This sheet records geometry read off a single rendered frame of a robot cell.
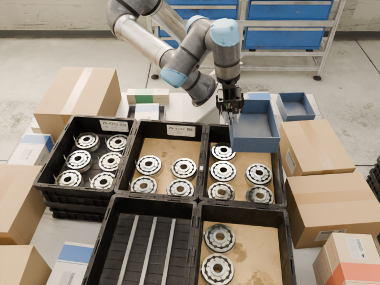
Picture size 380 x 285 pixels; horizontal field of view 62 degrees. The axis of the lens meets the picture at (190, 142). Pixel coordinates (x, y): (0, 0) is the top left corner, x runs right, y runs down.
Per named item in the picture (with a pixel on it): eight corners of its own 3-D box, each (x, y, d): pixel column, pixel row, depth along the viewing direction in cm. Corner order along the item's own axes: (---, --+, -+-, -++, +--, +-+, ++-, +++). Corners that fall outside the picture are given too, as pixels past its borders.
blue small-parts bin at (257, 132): (227, 113, 119) (229, 98, 114) (267, 113, 119) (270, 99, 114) (231, 152, 105) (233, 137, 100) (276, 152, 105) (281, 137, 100)
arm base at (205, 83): (194, 90, 168) (180, 79, 163) (215, 72, 160) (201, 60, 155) (194, 108, 158) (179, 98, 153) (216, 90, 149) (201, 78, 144)
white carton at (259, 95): (245, 104, 181) (247, 91, 175) (266, 104, 182) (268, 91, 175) (251, 128, 167) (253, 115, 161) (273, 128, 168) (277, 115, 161)
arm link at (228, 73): (213, 55, 93) (241, 52, 92) (215, 68, 97) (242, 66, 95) (213, 69, 88) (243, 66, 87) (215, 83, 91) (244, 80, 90)
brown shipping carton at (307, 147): (274, 146, 158) (280, 121, 147) (317, 142, 159) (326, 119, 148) (293, 195, 137) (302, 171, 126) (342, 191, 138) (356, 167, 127)
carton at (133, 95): (128, 103, 183) (126, 95, 179) (129, 96, 188) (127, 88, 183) (169, 103, 183) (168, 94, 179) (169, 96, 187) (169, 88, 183)
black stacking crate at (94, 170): (79, 133, 150) (72, 115, 141) (141, 138, 147) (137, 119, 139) (42, 204, 122) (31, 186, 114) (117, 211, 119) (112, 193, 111)
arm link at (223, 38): (225, 13, 87) (245, 22, 81) (228, 50, 94) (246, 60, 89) (201, 23, 84) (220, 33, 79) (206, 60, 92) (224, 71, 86)
